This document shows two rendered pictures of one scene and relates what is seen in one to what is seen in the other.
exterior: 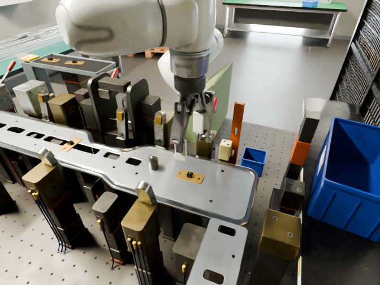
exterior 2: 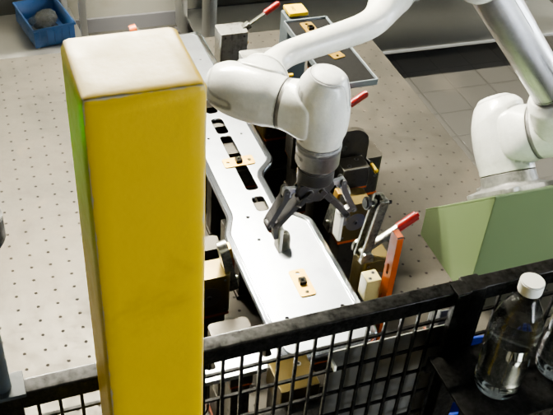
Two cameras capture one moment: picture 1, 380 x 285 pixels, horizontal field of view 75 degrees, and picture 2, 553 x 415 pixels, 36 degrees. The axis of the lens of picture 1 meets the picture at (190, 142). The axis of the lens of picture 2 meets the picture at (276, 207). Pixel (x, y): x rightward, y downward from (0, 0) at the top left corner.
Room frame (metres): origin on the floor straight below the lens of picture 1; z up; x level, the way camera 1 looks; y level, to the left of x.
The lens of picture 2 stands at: (-0.44, -0.93, 2.35)
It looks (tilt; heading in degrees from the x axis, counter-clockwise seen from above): 40 degrees down; 46
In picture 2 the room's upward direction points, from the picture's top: 5 degrees clockwise
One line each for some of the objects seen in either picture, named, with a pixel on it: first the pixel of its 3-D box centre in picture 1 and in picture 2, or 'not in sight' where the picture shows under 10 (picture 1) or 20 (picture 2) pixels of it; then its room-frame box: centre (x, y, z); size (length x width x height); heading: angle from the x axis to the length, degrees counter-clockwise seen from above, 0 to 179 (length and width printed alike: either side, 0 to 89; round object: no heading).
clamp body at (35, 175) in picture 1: (56, 211); not in sight; (0.52, 0.45, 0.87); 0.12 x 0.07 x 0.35; 159
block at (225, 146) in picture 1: (221, 181); (360, 331); (0.64, -0.12, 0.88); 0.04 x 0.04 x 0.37; 69
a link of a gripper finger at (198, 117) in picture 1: (198, 122); (337, 225); (0.62, -0.02, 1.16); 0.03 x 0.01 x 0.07; 69
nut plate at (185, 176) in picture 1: (189, 175); (302, 281); (0.55, 0.00, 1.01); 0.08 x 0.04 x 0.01; 69
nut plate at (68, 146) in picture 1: (70, 143); (239, 160); (0.72, 0.44, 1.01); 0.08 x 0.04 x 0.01; 160
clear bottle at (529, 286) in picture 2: not in sight; (513, 334); (0.32, -0.60, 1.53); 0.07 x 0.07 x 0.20
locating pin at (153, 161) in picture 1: (153, 163); (283, 240); (0.60, 0.12, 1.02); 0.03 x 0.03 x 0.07
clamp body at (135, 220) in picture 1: (144, 255); (201, 324); (0.37, 0.13, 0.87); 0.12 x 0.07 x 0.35; 159
